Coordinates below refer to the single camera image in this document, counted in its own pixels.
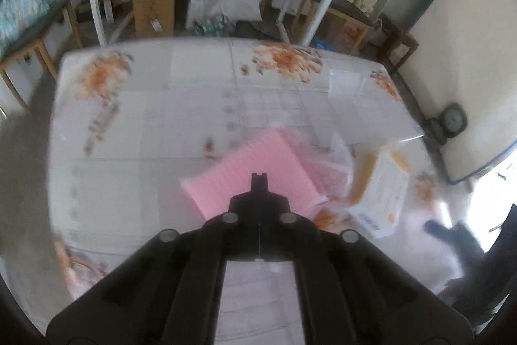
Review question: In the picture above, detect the dark wooden stool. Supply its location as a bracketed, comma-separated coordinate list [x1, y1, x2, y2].
[375, 16, 418, 75]

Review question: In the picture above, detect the green drink cans pack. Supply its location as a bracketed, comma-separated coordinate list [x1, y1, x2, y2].
[192, 17, 231, 36]

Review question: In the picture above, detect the wooden chair with dark seat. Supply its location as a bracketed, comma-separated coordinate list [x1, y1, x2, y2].
[0, 0, 83, 115]

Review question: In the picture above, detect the pink cloth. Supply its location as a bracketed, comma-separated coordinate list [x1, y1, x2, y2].
[180, 127, 354, 222]

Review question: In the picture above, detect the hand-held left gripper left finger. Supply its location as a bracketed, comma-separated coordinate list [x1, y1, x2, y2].
[45, 172, 261, 345]

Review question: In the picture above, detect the light wooden chair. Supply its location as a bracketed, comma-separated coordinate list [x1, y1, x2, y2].
[307, 0, 376, 55]

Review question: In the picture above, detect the teal floral cloth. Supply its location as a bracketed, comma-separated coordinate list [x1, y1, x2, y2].
[0, 0, 57, 42]

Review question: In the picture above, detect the black round device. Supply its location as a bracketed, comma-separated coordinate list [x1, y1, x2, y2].
[428, 102, 469, 146]

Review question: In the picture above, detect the beige folding table board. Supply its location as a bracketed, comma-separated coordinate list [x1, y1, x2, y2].
[408, 0, 517, 184]

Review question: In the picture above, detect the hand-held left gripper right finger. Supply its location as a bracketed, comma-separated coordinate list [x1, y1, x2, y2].
[258, 172, 473, 345]

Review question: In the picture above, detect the translucent white plastic container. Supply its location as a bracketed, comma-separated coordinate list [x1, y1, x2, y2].
[327, 68, 425, 146]

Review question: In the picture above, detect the large brown cardboard box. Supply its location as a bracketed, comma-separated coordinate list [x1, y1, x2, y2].
[132, 0, 176, 38]

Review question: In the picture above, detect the orange white cardboard box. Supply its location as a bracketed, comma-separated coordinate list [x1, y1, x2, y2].
[345, 147, 410, 240]

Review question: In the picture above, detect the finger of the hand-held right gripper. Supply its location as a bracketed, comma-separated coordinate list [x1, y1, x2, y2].
[424, 220, 469, 245]

